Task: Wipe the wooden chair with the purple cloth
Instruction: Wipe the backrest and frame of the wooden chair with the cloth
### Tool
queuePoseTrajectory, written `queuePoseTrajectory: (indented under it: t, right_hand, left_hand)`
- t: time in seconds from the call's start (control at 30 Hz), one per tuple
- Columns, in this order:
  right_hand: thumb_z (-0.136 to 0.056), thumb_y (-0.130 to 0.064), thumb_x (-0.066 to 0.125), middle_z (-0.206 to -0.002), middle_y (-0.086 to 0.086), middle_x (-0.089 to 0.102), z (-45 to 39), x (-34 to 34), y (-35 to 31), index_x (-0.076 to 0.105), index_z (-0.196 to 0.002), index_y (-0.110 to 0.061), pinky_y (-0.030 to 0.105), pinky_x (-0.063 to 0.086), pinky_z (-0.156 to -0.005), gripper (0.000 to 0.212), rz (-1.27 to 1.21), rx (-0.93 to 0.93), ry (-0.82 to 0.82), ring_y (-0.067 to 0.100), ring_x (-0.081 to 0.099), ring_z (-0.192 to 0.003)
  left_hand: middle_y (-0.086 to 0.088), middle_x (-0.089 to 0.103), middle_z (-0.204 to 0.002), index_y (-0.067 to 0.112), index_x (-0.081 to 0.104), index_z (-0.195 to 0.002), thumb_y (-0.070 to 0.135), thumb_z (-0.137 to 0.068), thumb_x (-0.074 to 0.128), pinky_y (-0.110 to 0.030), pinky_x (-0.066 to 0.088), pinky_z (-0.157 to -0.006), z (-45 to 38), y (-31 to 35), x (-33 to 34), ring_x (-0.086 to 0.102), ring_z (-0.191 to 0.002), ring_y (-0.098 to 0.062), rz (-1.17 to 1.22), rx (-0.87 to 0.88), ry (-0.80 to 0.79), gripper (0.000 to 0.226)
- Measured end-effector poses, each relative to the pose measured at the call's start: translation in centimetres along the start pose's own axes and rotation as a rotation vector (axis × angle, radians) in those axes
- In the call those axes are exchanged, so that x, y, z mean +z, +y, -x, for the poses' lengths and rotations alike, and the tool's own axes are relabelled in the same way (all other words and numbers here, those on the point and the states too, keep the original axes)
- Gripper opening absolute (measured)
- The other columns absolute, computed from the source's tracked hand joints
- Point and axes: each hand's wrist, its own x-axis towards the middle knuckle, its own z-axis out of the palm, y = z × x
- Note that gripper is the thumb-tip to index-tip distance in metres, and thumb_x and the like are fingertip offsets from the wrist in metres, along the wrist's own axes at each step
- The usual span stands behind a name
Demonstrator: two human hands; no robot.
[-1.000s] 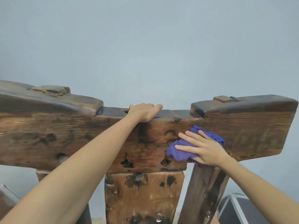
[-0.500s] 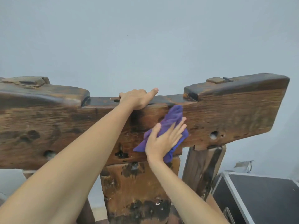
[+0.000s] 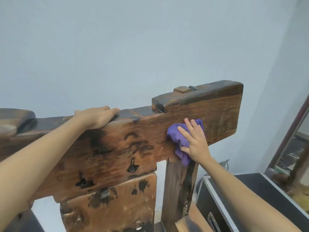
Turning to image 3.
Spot black iron staple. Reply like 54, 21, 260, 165
126, 157, 139, 173
75, 171, 95, 189

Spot purple cleaning cloth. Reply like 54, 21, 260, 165
167, 119, 206, 167

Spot black aluminium-edged flight case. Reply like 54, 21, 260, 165
196, 172, 309, 232

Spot person's right hand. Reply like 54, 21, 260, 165
178, 118, 213, 165

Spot brown framed mirror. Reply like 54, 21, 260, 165
264, 94, 309, 214

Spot dark antique wooden chair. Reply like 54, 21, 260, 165
0, 80, 244, 232

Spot person's left forearm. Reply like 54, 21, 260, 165
0, 113, 81, 232

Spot person's right forearm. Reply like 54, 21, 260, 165
197, 156, 303, 232

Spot person's left hand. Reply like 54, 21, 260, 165
74, 106, 120, 130

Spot silver flight case handle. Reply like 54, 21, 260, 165
207, 212, 221, 232

